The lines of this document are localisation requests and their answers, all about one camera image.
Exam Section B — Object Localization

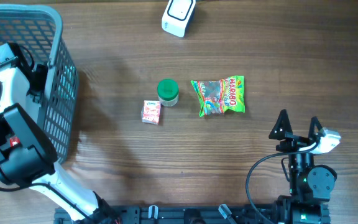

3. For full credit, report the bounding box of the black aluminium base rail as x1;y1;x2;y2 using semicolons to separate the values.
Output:
53;203;331;224

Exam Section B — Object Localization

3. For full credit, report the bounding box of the small red white box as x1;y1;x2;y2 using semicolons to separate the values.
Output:
141;100;161;124

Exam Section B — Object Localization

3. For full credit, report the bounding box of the green Haribo candy bag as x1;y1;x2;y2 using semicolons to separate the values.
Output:
191;75;246;117

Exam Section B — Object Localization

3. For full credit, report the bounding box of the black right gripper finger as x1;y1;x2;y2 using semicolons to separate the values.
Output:
308;116;323;140
268;109;293;139

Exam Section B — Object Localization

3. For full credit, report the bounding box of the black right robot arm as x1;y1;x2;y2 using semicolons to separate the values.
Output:
268;110;341;223

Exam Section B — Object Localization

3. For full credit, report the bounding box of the white barcode scanner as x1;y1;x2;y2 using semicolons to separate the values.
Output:
161;0;196;38

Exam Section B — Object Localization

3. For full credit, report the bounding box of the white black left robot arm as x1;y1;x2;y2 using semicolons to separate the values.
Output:
0;42;121;223

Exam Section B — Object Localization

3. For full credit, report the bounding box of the green lid jar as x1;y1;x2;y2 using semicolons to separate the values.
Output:
157;79;179;107

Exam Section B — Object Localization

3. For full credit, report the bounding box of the red Nescafe coffee stick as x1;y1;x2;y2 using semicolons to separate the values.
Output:
9;136;21;147

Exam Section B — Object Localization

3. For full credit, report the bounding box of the grey plastic basket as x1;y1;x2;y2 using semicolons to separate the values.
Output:
0;4;79;164

